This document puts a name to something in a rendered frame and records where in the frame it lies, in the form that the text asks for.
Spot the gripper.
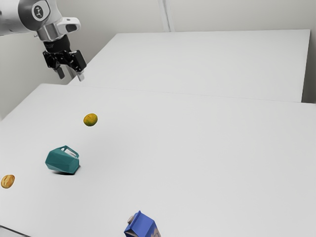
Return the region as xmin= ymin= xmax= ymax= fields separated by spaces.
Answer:
xmin=42 ymin=34 xmax=87 ymax=82

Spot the teal faceted mug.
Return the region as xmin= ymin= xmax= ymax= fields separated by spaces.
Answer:
xmin=44 ymin=145 xmax=80 ymax=175

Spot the blue carton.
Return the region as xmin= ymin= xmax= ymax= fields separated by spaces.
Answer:
xmin=123 ymin=210 xmax=162 ymax=237

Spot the yellow green citrus fruit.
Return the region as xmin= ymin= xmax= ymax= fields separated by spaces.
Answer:
xmin=83 ymin=113 xmax=99 ymax=127

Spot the golden bread roll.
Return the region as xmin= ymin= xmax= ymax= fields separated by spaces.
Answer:
xmin=0 ymin=174 xmax=16 ymax=190

